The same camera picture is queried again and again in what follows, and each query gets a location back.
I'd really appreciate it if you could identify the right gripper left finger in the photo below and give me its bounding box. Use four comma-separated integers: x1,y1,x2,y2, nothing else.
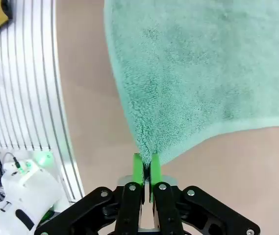
33,152,147,235

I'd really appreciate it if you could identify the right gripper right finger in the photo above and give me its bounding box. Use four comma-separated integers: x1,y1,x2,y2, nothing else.
149,152,261,235

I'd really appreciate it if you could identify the green terry towel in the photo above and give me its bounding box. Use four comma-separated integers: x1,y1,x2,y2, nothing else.
103,0,279,172

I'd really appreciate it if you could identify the white slatted mounting platform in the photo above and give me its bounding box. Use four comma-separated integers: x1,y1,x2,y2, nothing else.
0,0,86,205

